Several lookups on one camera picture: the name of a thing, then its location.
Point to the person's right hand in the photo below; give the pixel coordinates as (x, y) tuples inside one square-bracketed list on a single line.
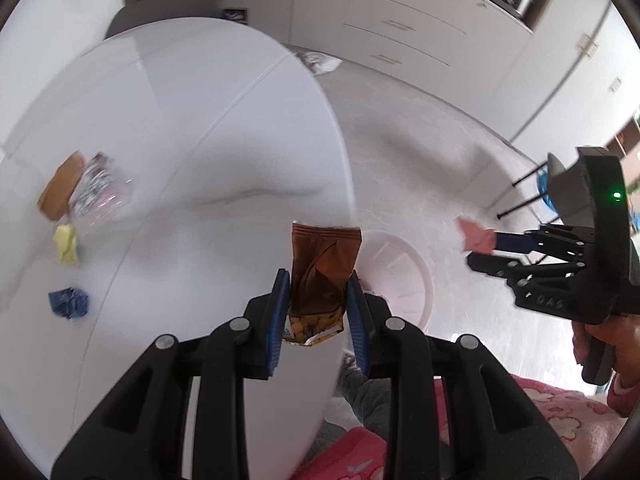
[(627, 342)]

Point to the beige drawer cabinet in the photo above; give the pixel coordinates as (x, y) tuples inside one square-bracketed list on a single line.
[(415, 20)]

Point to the pink floral clothing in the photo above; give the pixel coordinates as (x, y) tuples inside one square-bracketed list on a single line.
[(550, 410)]

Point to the person's right forearm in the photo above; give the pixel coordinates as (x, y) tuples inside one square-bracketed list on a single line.
[(625, 395)]

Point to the black metal frame legs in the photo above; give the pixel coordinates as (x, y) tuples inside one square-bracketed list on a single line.
[(522, 195)]

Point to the small dark framed picture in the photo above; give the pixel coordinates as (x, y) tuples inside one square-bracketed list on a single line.
[(234, 14)]

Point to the brown snack packet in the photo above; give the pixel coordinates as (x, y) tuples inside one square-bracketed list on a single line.
[(322, 275)]

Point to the blue crumpled paper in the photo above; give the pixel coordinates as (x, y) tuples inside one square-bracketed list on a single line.
[(69, 302)]

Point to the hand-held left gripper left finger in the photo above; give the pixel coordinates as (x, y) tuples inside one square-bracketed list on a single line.
[(277, 320)]

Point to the grey cloth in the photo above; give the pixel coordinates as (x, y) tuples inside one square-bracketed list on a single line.
[(370, 400)]

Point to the white plastic bag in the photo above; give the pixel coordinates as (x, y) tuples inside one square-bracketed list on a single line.
[(320, 62)]

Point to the yellow crumpled paper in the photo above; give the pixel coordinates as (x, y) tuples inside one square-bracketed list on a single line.
[(66, 246)]

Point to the brown cardboard box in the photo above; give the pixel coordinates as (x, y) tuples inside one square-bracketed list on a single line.
[(61, 187)]

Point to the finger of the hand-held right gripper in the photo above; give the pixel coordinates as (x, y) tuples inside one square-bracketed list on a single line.
[(510, 242), (492, 262)]

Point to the grey chair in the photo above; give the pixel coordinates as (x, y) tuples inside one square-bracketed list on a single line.
[(165, 7)]

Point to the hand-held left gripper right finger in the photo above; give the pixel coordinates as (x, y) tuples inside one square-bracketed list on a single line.
[(356, 322)]

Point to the pink paper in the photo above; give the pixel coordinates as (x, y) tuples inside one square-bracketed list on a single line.
[(475, 236)]

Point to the tall beige cabinet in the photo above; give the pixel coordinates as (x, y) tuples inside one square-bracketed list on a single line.
[(565, 70)]

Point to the pale pink waste bin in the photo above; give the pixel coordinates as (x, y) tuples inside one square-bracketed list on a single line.
[(400, 280)]

